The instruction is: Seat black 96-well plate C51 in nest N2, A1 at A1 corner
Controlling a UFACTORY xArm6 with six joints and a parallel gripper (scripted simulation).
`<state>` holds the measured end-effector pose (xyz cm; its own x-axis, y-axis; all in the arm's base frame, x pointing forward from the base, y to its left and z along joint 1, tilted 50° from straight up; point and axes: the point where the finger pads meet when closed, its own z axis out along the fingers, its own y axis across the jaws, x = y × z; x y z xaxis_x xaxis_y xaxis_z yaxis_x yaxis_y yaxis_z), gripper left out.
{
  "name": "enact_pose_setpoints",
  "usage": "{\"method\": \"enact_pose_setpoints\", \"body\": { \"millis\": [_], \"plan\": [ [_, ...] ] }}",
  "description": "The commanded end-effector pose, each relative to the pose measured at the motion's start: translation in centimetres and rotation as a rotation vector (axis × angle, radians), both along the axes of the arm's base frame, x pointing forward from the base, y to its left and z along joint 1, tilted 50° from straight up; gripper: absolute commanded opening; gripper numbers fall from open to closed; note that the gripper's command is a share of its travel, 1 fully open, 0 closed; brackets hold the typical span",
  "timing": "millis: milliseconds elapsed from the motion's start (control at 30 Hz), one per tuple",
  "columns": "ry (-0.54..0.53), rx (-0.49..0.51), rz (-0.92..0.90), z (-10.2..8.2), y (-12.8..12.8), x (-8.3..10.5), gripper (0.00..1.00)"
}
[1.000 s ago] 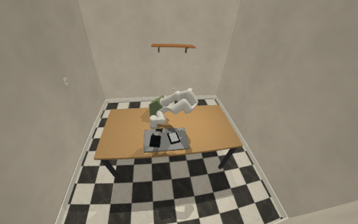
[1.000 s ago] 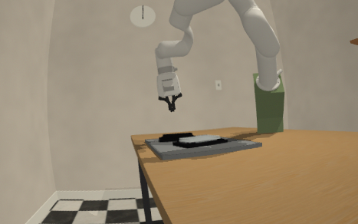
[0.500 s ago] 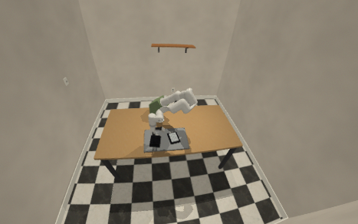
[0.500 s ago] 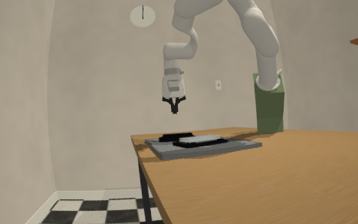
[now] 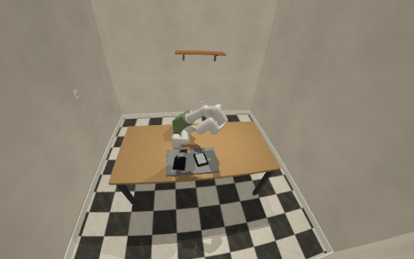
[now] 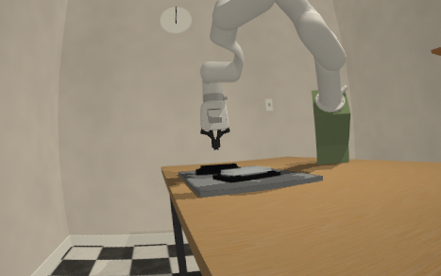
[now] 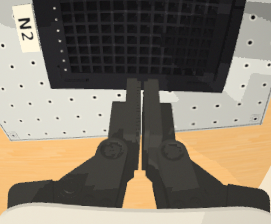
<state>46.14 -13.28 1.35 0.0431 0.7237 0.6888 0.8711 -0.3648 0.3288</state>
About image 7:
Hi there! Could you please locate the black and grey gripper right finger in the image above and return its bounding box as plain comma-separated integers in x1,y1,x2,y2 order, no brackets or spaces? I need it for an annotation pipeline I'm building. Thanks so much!
141,79,270,213

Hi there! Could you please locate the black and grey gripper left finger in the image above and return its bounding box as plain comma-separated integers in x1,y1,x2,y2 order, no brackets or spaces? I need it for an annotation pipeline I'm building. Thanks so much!
7,78,141,209

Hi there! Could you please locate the grey perforated base plate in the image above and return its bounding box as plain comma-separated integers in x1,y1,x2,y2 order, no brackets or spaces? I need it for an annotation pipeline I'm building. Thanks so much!
0,0,271,142

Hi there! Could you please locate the cream label with n2 text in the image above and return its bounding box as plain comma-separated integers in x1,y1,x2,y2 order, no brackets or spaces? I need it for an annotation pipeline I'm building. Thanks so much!
12,4,40,52

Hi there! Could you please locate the black well plate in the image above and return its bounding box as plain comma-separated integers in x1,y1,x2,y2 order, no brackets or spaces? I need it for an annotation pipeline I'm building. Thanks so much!
47,0,233,82

